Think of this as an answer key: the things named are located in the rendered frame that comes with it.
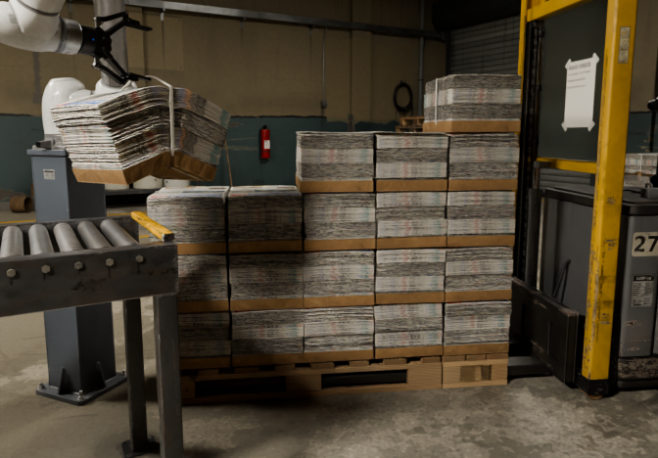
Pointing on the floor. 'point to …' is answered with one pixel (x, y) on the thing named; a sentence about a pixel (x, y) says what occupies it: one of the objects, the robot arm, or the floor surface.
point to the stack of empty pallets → (410, 124)
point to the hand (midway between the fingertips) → (145, 52)
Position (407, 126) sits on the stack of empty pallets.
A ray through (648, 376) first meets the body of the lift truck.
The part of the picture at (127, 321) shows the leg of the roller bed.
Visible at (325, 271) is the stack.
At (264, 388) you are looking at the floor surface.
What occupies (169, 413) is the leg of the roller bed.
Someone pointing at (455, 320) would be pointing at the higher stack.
